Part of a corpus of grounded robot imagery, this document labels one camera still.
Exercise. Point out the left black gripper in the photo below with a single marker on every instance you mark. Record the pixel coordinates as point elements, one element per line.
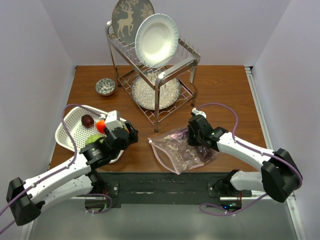
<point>133,137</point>

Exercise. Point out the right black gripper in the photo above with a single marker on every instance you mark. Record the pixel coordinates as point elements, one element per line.
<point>190,141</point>

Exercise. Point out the purple fake eggplant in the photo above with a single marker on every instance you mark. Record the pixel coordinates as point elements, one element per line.
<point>176,136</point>

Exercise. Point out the orange fake tomato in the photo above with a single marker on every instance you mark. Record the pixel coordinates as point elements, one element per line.
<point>100,126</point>

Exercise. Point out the green fake cabbage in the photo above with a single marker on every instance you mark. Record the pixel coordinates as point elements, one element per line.
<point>93,138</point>

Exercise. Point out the clear zip top bag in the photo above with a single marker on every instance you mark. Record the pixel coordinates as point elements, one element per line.
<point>176,155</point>

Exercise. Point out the dark red fake fruit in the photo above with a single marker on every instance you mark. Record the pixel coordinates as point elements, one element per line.
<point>87,121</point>

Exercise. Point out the red fake grape bunch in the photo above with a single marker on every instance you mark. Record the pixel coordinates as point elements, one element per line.
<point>204,152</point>

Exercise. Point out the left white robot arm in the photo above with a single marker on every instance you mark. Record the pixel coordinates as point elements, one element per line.
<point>26,199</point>

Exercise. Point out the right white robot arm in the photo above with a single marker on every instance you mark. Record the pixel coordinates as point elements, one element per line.
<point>276,173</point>

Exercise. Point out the white perforated plastic basket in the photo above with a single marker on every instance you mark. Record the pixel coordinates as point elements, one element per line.
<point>72,135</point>

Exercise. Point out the speckled plate lower shelf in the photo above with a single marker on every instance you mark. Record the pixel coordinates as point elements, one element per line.
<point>144,95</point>

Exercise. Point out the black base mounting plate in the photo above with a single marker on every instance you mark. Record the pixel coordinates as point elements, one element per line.
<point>163,188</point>

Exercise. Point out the small patterned bowl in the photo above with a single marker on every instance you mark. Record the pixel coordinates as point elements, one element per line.
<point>105,87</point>

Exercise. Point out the steel dish rack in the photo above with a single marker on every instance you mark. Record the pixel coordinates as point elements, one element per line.
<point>182,66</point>

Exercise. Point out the white fluted plate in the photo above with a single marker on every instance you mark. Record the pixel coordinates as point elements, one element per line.
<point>156,40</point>

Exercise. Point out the grey deer plate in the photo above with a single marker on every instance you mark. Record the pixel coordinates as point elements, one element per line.
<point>127,17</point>

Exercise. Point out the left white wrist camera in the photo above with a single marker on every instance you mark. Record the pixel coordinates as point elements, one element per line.
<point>113,121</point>

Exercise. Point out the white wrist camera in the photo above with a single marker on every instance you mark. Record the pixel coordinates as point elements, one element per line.
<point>195,112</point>
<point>113,121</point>

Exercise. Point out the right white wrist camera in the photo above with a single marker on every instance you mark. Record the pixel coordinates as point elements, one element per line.
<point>195,112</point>

